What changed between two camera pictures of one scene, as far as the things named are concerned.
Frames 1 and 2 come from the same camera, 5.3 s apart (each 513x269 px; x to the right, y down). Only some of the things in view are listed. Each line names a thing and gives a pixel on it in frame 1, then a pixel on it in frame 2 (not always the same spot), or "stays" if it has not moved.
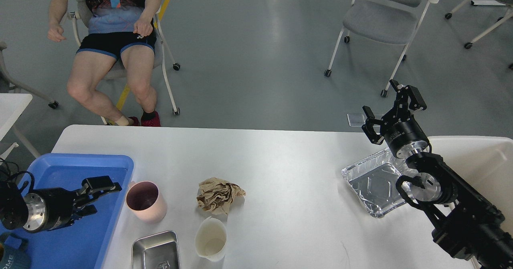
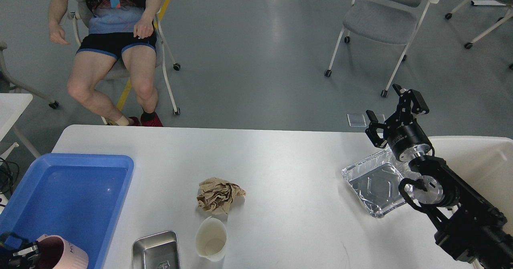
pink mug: [145, 201] to [55, 252]
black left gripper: [48, 209] to [31, 262]
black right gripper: [402, 134] stays
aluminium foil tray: [374, 179] stays
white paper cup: [211, 239] stays
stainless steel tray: [159, 251] stays
